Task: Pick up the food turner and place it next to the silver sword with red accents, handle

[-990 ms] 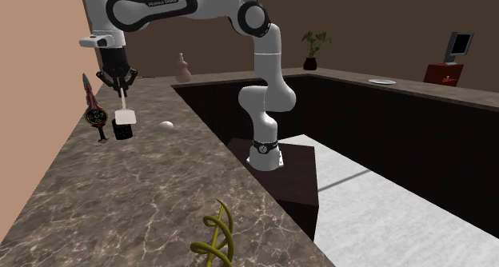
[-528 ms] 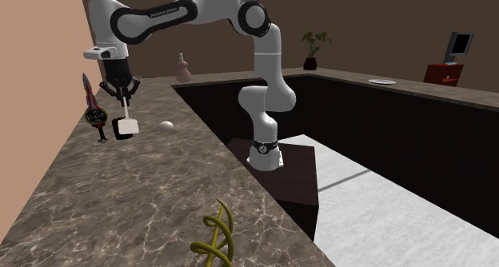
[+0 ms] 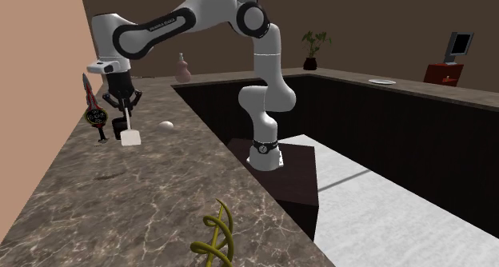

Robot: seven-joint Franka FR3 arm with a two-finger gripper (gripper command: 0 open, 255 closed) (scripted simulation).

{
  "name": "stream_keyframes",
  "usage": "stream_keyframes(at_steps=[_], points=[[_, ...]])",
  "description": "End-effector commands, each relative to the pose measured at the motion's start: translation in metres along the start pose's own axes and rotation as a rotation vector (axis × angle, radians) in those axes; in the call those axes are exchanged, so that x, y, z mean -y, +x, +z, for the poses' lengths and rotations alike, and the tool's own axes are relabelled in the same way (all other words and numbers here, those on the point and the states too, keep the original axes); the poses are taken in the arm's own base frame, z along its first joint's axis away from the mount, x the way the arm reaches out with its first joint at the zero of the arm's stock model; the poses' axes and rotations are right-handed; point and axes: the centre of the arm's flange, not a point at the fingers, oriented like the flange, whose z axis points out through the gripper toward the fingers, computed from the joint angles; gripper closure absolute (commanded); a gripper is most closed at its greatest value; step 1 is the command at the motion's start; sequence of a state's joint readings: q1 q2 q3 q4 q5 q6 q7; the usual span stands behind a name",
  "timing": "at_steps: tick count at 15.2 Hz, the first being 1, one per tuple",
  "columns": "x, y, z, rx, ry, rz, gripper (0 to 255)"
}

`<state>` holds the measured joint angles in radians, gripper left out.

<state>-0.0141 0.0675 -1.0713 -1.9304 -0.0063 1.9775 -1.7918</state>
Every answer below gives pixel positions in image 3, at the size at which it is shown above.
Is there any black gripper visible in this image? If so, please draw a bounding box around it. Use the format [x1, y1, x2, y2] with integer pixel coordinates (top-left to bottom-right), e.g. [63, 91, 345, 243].
[102, 70, 143, 111]

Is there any white spatula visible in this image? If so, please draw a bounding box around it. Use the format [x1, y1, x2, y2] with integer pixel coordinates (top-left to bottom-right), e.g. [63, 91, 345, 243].
[119, 100, 142, 147]

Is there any black cup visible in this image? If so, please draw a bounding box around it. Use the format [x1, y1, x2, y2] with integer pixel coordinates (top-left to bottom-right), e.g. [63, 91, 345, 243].
[111, 118, 127, 141]

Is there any red black pointed figure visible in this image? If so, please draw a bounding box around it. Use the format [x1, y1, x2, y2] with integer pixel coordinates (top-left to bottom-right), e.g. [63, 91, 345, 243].
[82, 72, 110, 144]

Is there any pink gourd-shaped bottle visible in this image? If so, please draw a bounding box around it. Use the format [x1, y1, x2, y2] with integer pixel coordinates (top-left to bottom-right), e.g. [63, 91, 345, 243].
[174, 52, 192, 84]

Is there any olive green spiral stand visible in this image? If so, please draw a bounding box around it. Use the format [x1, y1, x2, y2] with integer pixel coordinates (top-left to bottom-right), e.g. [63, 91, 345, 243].
[190, 197, 235, 267]

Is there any dark robot stand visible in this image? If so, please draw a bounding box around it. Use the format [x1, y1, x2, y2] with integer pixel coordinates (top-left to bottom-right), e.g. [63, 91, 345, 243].
[226, 137, 320, 242]

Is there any potted green plant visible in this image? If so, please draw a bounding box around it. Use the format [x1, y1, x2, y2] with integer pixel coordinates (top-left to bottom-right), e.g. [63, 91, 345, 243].
[301, 30, 333, 71]

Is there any red box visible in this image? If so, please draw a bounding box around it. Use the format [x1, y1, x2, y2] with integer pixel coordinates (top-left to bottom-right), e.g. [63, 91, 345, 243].
[423, 62, 465, 87]

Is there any grey computer monitor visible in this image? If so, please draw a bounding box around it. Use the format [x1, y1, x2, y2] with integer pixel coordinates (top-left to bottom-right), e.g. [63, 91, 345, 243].
[443, 31, 475, 66]

